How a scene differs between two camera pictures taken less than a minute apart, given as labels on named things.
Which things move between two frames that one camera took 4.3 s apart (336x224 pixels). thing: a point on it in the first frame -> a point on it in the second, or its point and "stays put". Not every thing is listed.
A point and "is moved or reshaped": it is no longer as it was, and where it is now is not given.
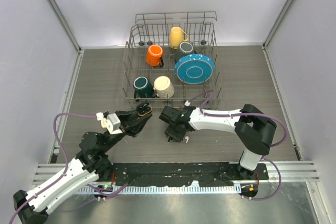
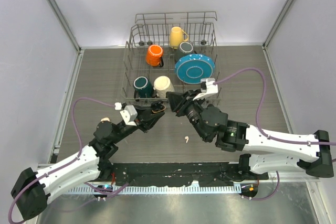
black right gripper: (178, 137) -> (179, 102)
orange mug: (153, 57) stays put
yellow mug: (177, 36) stays put
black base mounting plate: (182, 174) stays put
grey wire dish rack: (171, 59) stays put
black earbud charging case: (144, 109) is moved or reshaped
